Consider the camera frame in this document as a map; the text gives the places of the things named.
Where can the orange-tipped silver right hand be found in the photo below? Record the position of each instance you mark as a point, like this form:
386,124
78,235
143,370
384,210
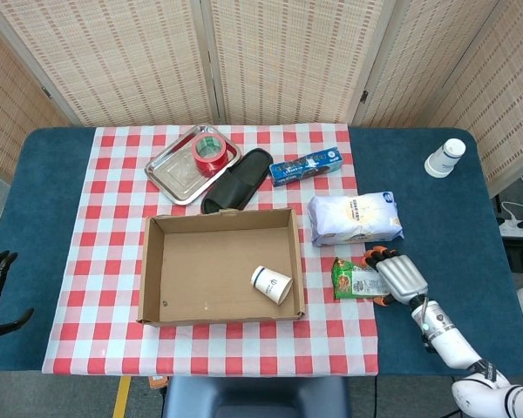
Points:
401,276

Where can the green snack packet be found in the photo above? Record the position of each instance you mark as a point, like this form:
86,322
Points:
346,281

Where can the white bread bag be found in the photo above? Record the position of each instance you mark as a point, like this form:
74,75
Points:
353,217

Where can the white paper cup blue logo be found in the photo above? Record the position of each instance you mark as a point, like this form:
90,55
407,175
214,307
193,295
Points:
272,285

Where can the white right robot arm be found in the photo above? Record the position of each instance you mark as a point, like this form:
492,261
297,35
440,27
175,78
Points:
453,348

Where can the white paper cup blue print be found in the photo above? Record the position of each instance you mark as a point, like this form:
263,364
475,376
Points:
442,161

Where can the blue cling wrap box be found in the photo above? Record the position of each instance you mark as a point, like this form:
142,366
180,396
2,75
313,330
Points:
305,170

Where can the open brown cardboard box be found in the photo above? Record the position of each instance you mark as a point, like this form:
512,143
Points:
209,270

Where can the white power strip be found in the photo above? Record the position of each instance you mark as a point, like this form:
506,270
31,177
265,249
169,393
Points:
516,229

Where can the red white checkered tablecloth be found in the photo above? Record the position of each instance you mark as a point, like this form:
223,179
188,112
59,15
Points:
109,261

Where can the black slipper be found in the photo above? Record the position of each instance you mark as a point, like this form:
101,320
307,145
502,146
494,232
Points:
239,183

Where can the orange floor item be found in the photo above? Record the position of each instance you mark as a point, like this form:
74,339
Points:
158,382

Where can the dark blue chair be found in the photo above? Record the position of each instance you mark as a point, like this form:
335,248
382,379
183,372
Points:
253,398

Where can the red tape roll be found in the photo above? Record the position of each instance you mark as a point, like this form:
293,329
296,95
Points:
211,165

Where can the stainless steel tray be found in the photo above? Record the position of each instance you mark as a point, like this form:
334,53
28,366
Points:
174,172

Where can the bamboo folding screen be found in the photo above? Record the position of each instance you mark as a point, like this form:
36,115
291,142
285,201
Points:
287,61

